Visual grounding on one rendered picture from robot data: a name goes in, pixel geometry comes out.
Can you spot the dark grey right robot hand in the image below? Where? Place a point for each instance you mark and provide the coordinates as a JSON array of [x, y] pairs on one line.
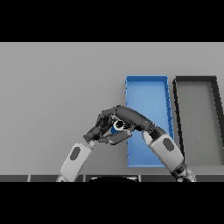
[[132, 118]]

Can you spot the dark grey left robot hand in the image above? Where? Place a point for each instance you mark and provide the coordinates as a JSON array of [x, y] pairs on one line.
[[99, 128]]

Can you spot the blue pipe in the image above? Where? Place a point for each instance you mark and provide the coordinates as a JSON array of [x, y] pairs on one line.
[[118, 126]]

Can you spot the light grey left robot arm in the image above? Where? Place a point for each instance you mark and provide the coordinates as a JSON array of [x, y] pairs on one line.
[[74, 159]]

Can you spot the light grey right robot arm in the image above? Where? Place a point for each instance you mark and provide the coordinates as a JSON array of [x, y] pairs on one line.
[[169, 151]]

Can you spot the blue bin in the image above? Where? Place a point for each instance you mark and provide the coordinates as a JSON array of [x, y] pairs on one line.
[[147, 102]]

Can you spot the dark grey bin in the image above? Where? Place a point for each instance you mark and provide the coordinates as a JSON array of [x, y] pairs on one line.
[[199, 122]]

